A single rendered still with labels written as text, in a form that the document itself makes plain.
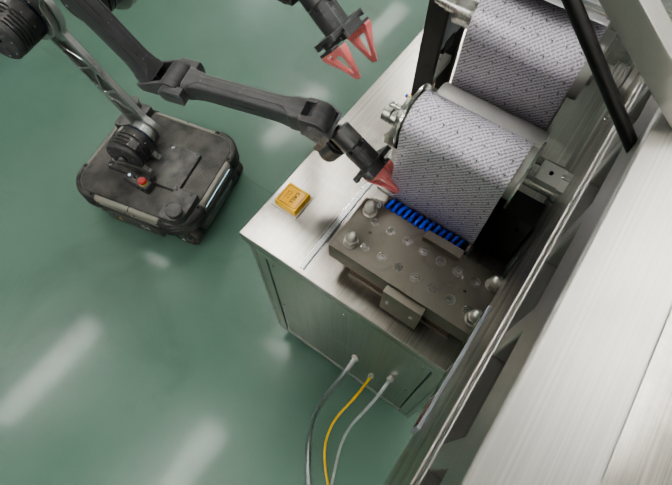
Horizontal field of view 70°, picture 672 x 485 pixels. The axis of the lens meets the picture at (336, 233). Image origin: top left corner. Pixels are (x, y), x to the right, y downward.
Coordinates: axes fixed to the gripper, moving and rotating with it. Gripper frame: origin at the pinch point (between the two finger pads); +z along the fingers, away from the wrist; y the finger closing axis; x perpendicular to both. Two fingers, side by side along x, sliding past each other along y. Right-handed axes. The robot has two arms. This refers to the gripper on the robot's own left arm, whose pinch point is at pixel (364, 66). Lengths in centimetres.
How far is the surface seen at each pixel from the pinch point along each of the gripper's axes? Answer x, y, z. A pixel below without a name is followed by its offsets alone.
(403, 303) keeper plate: -5, 26, 44
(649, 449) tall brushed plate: 50, 40, 44
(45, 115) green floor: -227, 12, -63
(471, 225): 3.3, 4.3, 41.0
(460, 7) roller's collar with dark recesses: 6.9, -23.9, 4.4
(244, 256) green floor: -134, 12, 47
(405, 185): -7.3, 4.5, 27.3
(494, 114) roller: 8.7, -13.8, 25.5
